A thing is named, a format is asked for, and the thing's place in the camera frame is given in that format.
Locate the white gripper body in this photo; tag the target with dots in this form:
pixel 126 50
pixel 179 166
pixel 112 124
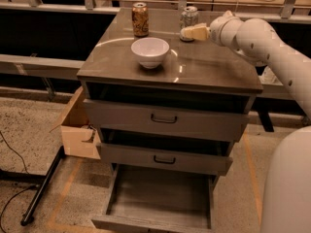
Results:
pixel 218 28

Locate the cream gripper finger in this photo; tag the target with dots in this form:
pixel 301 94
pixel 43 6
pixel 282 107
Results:
pixel 200 32

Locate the silver 7up can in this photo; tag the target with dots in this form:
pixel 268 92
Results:
pixel 188 17

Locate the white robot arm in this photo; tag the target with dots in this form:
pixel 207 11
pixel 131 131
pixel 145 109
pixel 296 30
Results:
pixel 286 205

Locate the brown patterned drink can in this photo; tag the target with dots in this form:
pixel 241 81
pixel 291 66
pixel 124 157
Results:
pixel 140 19

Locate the grey drawer cabinet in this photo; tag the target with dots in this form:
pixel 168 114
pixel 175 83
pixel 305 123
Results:
pixel 198 76

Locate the grey top drawer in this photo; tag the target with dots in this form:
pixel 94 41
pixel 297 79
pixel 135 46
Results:
pixel 176 122

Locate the grey drawer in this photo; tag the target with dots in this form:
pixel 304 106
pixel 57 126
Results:
pixel 176 122
pixel 148 200
pixel 165 159

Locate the grey middle drawer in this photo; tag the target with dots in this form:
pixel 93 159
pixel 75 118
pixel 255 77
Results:
pixel 165 159

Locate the grey bottom drawer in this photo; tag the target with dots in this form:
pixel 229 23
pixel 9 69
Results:
pixel 148 200

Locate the white ceramic bowl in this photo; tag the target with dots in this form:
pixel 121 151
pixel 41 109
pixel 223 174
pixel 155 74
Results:
pixel 150 52

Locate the clear sanitizer bottle left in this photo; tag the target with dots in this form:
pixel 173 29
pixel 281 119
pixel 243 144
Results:
pixel 268 76

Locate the cardboard box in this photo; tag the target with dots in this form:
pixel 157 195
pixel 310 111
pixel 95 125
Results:
pixel 79 138

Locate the black metal floor bar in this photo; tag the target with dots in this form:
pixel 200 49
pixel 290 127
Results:
pixel 28 217

